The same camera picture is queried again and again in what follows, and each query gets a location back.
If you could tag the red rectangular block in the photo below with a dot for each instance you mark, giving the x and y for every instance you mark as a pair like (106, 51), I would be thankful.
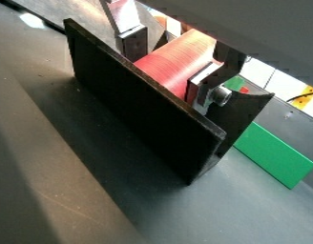
(244, 90)

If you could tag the red cylinder peg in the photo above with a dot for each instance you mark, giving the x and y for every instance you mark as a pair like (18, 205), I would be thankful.
(177, 61)

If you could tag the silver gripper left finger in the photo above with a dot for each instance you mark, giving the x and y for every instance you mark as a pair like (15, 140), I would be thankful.
(132, 32)

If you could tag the black cradle fixture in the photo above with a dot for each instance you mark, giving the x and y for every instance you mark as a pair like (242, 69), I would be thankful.
(189, 139)

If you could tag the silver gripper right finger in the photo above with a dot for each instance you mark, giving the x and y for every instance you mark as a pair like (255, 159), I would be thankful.
(205, 89)

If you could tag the green shape sorter board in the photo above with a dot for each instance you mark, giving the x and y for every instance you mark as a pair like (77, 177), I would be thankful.
(278, 142)

